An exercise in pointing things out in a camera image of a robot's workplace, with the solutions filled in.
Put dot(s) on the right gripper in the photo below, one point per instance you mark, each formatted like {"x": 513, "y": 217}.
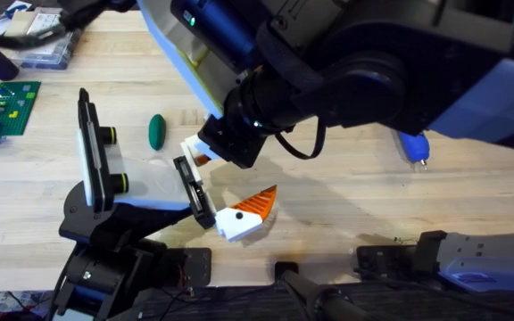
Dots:
{"x": 232, "y": 142}

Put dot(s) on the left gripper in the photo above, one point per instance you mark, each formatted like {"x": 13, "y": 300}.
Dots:
{"x": 154, "y": 185}

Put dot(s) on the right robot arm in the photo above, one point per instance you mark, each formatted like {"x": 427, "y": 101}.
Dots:
{"x": 484, "y": 98}

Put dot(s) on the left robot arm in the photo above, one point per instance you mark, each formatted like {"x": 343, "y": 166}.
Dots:
{"x": 105, "y": 276}

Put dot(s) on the green toy vegetable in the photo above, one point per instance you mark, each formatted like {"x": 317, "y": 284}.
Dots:
{"x": 157, "y": 131}

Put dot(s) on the blue electric screwdriver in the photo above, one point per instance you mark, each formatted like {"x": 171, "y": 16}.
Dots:
{"x": 413, "y": 147}

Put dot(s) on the left wrist black cylinder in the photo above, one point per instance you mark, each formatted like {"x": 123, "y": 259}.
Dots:
{"x": 120, "y": 183}
{"x": 108, "y": 135}

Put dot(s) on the right wrist upright plate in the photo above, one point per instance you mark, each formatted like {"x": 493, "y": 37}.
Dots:
{"x": 168, "y": 35}

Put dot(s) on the wrist upright plate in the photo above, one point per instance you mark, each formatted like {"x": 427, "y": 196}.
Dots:
{"x": 93, "y": 156}
{"x": 168, "y": 35}

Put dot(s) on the left wrist upright plate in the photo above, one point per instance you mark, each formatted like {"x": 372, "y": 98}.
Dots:
{"x": 93, "y": 156}

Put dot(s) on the black pole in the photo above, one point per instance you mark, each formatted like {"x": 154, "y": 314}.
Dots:
{"x": 315, "y": 298}

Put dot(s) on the clear plastic box with papers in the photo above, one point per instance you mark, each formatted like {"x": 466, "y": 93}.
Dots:
{"x": 45, "y": 42}

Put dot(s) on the green board with toy blocks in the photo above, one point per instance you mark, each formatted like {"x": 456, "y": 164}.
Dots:
{"x": 5, "y": 109}

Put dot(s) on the black rail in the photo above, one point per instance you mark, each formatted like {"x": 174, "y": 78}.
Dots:
{"x": 239, "y": 303}

